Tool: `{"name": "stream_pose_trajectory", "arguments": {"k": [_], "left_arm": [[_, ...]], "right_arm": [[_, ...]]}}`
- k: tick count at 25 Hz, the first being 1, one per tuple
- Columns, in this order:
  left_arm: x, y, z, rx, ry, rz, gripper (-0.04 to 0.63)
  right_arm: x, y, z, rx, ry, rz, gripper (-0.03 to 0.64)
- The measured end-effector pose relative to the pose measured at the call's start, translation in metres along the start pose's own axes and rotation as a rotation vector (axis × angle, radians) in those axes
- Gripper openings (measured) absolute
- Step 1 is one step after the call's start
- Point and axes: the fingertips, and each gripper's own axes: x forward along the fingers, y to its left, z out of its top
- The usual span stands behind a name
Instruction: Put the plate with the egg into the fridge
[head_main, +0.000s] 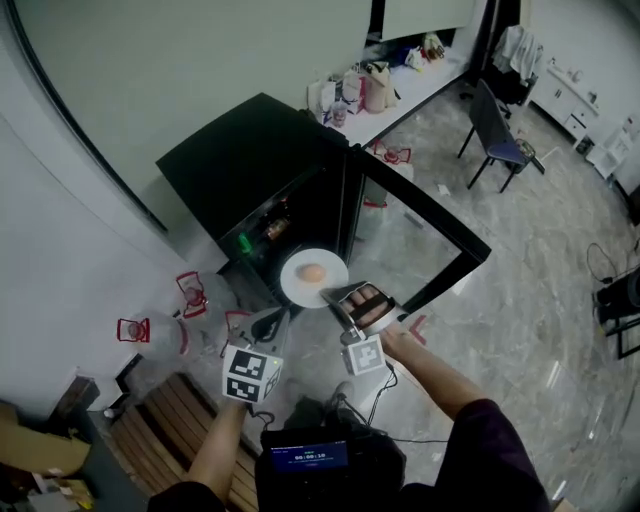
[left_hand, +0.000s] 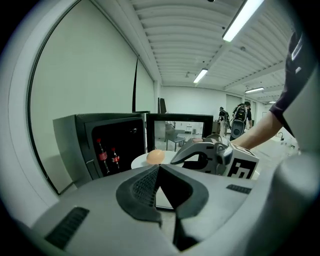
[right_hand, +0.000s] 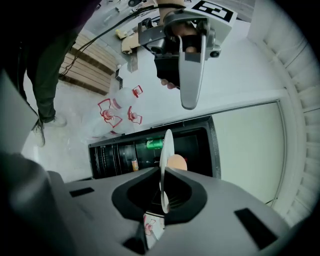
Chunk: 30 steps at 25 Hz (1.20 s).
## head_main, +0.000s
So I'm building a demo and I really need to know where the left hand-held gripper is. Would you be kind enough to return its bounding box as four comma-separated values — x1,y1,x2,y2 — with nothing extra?
221,305,292,404

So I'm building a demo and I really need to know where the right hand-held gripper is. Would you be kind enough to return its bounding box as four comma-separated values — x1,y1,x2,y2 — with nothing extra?
319,281,412,377

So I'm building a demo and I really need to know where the white plate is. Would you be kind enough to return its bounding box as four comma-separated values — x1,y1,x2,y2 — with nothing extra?
279,248,350,310

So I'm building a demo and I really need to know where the black fridge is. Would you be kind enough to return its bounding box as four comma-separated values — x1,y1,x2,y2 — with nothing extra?
155,92,494,321

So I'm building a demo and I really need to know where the person's right forearm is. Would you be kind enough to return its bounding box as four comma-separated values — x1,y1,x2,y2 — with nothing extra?
382,327,490,432

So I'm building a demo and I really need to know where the person's left forearm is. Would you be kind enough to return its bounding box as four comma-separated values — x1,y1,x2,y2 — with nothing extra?
187,399,252,504

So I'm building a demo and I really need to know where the person's right hand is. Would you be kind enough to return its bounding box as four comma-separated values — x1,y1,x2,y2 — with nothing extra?
348,285,396,322

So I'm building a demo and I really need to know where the brown bottle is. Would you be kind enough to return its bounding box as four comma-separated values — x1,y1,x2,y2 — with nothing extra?
263,216,292,242

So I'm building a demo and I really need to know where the wooden slat pallet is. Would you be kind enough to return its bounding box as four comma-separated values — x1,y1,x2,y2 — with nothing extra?
109,372,262,512

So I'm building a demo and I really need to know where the black chest device with screen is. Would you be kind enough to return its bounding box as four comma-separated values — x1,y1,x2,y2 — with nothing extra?
254,426,407,512

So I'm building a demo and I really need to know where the white red paper bag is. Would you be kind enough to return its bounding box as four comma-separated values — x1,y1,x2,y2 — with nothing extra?
341,62,371,115

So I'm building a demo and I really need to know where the beige bag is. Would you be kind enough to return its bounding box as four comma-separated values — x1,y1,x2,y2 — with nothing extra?
364,61,402,113

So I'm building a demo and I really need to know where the brown cardboard box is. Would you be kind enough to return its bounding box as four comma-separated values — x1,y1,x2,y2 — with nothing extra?
0,401,94,477

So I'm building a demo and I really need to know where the white long table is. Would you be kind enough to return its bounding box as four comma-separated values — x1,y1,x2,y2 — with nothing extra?
305,29,482,147

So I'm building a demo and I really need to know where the dark chair with blue seat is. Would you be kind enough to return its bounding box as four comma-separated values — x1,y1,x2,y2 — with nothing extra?
457,78,547,194

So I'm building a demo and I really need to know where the pile of plastic bags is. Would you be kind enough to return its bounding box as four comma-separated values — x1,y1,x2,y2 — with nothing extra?
403,31,447,70

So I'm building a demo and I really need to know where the black equipment stand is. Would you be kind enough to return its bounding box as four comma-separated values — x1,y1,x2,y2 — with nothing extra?
592,266,640,360

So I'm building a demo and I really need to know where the white cabinet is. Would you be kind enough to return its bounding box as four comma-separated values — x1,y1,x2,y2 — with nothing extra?
528,58,602,147

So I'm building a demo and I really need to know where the office chair with draped clothes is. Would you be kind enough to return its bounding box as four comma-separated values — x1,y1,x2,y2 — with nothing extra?
491,24,545,120

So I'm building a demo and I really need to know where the clear water jug red handle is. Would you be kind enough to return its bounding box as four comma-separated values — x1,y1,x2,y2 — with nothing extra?
219,309,257,360
360,198,390,240
174,270,236,321
116,312,192,357
372,141,414,167

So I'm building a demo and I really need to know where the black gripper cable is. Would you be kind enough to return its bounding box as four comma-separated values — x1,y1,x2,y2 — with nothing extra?
362,362,450,445

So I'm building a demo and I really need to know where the black floor cable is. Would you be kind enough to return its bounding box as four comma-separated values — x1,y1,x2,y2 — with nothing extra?
585,241,624,287

